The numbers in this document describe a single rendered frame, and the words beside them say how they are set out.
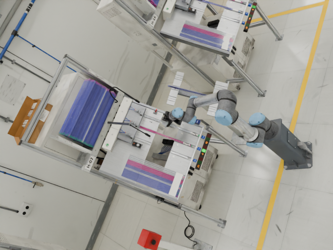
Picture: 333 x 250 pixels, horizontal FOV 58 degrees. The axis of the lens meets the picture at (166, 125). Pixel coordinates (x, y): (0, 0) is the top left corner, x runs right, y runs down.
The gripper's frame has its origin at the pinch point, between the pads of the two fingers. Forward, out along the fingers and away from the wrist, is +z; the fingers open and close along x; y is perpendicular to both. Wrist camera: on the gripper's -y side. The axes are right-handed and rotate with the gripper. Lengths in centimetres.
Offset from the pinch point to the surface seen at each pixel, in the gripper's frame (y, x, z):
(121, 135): 31.5, 24.8, 13.2
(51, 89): 95, 16, -5
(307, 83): -116, -92, -5
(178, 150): -19.0, 18.8, 5.8
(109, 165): 30, 52, 19
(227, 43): -27, -96, 3
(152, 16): 48, -89, 11
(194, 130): -26.1, -3.5, 3.9
